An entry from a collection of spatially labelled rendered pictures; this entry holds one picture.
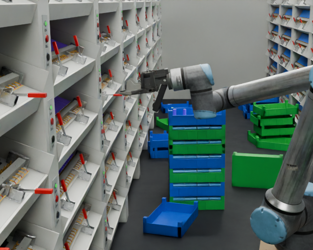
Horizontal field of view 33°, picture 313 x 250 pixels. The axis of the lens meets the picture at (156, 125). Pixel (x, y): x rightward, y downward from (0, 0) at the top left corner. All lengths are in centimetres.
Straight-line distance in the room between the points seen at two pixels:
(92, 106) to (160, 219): 107
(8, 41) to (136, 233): 164
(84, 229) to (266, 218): 66
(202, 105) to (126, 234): 88
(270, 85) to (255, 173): 130
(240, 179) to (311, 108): 155
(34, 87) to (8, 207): 30
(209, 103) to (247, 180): 127
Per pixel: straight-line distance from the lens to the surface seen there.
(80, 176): 183
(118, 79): 263
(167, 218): 286
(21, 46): 125
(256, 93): 213
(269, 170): 330
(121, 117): 266
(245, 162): 330
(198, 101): 213
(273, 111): 425
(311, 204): 219
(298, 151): 191
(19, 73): 123
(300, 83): 203
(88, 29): 192
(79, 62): 174
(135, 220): 286
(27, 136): 128
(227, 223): 282
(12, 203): 111
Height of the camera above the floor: 112
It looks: 13 degrees down
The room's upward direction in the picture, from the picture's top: 1 degrees counter-clockwise
